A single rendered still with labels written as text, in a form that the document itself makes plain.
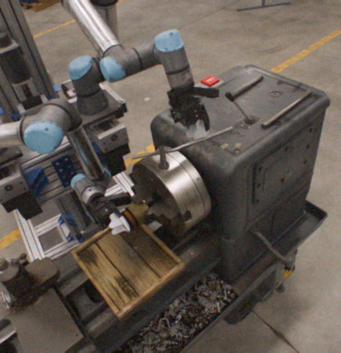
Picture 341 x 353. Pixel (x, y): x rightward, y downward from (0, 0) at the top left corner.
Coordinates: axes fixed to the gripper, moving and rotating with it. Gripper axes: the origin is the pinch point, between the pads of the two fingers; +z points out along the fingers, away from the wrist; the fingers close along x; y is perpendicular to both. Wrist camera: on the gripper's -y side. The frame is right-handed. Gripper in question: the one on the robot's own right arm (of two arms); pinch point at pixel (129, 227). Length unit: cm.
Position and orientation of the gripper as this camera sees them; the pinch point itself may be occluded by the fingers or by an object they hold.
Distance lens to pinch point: 124.0
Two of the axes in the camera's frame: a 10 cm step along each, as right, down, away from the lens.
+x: -1.3, -7.1, -6.9
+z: 6.1, 4.9, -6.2
